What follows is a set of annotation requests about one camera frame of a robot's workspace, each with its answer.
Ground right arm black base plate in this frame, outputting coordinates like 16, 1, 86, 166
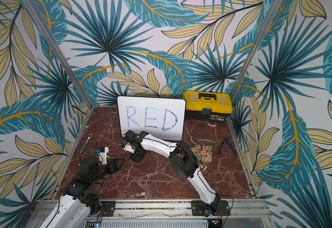
191, 200, 231, 217

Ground wooden letter block J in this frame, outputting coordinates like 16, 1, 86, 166
199, 163, 208, 171

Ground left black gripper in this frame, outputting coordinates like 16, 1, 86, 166
90, 158, 125, 183

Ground blue handled pliers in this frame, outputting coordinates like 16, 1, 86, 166
218, 137, 238, 157

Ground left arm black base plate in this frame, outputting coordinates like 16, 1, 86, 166
94, 201, 116, 217

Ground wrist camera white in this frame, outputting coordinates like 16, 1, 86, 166
121, 142, 134, 154
95, 147, 109, 165

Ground yellow black toolbox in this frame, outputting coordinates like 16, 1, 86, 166
183, 90, 233, 122

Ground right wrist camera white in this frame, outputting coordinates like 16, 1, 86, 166
121, 142, 134, 154

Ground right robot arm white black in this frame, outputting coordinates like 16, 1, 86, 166
122, 130, 221, 216

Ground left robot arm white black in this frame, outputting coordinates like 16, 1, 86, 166
41, 156, 125, 228

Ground white dry-erase board RED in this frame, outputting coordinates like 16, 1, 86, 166
117, 96, 187, 141

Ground teal handled ratchet wrench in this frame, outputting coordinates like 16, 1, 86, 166
80, 133, 93, 154

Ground aluminium front rail frame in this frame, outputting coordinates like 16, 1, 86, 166
29, 199, 275, 228

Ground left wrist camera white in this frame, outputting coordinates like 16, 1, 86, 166
95, 147, 109, 165

